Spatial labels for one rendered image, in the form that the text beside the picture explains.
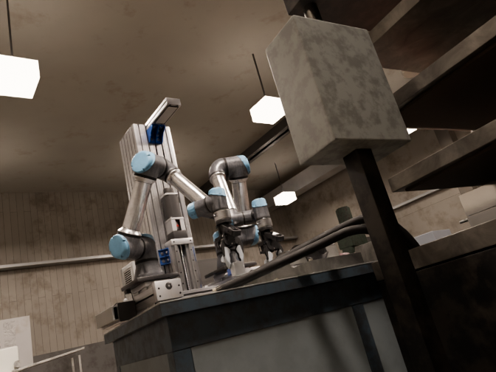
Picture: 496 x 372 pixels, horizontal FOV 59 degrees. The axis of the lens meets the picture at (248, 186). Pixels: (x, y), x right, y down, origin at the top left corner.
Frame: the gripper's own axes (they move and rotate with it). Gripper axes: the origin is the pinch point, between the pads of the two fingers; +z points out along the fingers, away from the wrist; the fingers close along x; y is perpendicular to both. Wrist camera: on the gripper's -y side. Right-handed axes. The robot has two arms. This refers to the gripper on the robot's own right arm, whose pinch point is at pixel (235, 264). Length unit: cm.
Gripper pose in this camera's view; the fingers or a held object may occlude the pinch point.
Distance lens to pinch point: 188.3
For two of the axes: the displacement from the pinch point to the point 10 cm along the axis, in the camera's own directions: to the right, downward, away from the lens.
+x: -8.5, 0.4, -5.2
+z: 2.4, 9.2, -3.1
